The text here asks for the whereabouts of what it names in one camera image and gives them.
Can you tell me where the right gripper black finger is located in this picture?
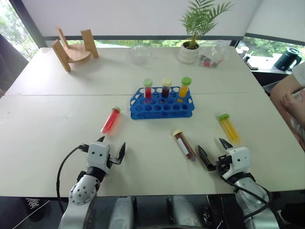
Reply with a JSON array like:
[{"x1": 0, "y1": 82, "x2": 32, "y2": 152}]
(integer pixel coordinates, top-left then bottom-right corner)
[
  {"x1": 197, "y1": 145, "x2": 216, "y2": 172},
  {"x1": 218, "y1": 137, "x2": 234, "y2": 151}
]

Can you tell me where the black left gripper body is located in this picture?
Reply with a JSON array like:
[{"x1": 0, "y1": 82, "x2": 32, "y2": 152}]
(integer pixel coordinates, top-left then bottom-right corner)
[{"x1": 106, "y1": 153, "x2": 122, "y2": 169}]

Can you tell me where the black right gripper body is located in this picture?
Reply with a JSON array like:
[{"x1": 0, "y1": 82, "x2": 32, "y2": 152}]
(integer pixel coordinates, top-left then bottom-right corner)
[{"x1": 215, "y1": 154, "x2": 234, "y2": 177}]

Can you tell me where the yellow tube green cap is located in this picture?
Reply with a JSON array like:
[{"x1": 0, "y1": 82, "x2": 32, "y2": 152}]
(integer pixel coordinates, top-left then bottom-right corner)
[{"x1": 218, "y1": 113, "x2": 242, "y2": 145}]

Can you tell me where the red tube green cap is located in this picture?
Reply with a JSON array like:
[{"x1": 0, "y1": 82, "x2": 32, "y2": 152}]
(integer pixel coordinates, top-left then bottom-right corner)
[
  {"x1": 100, "y1": 106, "x2": 122, "y2": 137},
  {"x1": 142, "y1": 78, "x2": 153, "y2": 104}
]

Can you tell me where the dark red tube cream cap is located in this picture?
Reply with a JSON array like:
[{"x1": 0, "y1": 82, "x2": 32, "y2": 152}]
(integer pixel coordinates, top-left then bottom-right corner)
[
  {"x1": 173, "y1": 129, "x2": 197, "y2": 162},
  {"x1": 161, "y1": 77, "x2": 173, "y2": 102}
]

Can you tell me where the blue plastic test tube rack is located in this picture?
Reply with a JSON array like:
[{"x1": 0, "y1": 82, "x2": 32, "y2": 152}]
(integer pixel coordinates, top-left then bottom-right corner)
[{"x1": 130, "y1": 86, "x2": 195, "y2": 121}]

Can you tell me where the orange tube green cap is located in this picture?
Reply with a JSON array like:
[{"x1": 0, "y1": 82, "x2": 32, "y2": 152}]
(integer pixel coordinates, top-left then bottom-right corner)
[{"x1": 177, "y1": 76, "x2": 193, "y2": 102}]

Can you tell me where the bystander bare hand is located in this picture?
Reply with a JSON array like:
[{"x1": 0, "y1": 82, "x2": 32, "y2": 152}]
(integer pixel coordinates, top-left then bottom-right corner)
[{"x1": 280, "y1": 91, "x2": 305, "y2": 123}]

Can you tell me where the silver rounded robot leg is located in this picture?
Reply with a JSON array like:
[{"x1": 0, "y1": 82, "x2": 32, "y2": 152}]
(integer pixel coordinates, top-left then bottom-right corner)
[
  {"x1": 111, "y1": 196, "x2": 138, "y2": 229},
  {"x1": 166, "y1": 195, "x2": 209, "y2": 229}
]

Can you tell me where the dark side table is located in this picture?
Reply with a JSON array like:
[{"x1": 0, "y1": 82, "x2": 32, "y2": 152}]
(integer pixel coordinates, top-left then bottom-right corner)
[{"x1": 243, "y1": 55, "x2": 296, "y2": 93}]

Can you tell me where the clear plastic bag of parts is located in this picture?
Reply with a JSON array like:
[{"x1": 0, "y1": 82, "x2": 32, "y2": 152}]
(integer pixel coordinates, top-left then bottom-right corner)
[{"x1": 198, "y1": 45, "x2": 230, "y2": 69}]

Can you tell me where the wooden stand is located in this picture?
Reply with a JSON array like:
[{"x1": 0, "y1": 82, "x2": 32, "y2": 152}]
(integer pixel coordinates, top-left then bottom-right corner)
[{"x1": 51, "y1": 26, "x2": 100, "y2": 73}]

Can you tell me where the black shoe white print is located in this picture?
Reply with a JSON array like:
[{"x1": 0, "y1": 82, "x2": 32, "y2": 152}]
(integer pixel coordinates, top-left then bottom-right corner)
[{"x1": 22, "y1": 197, "x2": 51, "y2": 223}]

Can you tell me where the clear glass bowl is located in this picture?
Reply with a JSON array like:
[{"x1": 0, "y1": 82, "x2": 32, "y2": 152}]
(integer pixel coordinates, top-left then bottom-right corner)
[{"x1": 129, "y1": 45, "x2": 153, "y2": 66}]

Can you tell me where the potted palm white pot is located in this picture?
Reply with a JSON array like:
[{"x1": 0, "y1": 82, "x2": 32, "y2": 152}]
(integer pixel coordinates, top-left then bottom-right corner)
[{"x1": 178, "y1": 0, "x2": 235, "y2": 65}]

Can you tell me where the dark green kettle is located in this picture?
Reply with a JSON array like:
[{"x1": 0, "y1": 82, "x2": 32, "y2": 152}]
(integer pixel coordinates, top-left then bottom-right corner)
[{"x1": 274, "y1": 47, "x2": 303, "y2": 72}]

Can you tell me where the bystander white sleeve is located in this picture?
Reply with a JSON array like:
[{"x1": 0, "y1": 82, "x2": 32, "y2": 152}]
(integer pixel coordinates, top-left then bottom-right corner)
[{"x1": 291, "y1": 61, "x2": 305, "y2": 81}]

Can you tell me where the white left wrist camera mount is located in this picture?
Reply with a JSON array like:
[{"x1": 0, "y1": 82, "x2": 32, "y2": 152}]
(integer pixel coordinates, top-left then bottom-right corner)
[{"x1": 87, "y1": 142, "x2": 112, "y2": 170}]

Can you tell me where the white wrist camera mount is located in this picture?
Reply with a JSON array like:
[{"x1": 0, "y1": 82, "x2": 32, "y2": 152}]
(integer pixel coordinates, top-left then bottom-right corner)
[
  {"x1": 226, "y1": 146, "x2": 251, "y2": 180},
  {"x1": 87, "y1": 142, "x2": 112, "y2": 170}
]

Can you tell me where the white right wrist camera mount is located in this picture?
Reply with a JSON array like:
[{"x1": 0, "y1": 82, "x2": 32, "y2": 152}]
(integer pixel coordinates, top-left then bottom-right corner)
[{"x1": 226, "y1": 146, "x2": 251, "y2": 180}]

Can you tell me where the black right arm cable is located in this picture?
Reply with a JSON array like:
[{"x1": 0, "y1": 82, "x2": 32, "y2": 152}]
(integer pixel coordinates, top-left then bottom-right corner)
[{"x1": 221, "y1": 176, "x2": 274, "y2": 219}]

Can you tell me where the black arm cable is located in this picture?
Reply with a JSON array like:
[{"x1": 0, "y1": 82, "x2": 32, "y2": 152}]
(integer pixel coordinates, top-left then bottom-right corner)
[
  {"x1": 221, "y1": 176, "x2": 274, "y2": 219},
  {"x1": 56, "y1": 144, "x2": 90, "y2": 213}
]

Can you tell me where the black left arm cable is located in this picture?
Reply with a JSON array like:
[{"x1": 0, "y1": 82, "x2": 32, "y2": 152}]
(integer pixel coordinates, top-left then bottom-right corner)
[{"x1": 56, "y1": 144, "x2": 90, "y2": 213}]

